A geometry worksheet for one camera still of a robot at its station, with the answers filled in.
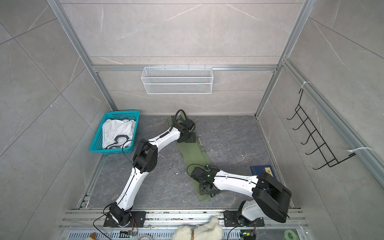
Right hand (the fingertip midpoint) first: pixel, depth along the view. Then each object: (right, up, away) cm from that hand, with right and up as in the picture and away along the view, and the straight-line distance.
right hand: (207, 191), depth 83 cm
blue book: (+31, +10, +7) cm, 34 cm away
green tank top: (-8, +18, +12) cm, 23 cm away
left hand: (-9, +29, +21) cm, 37 cm away
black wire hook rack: (+48, +25, -22) cm, 58 cm away
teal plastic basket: (-70, +24, +10) cm, 75 cm away
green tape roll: (+36, -15, -13) cm, 42 cm away
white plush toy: (0, -10, -17) cm, 20 cm away
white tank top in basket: (-60, +32, +18) cm, 71 cm away
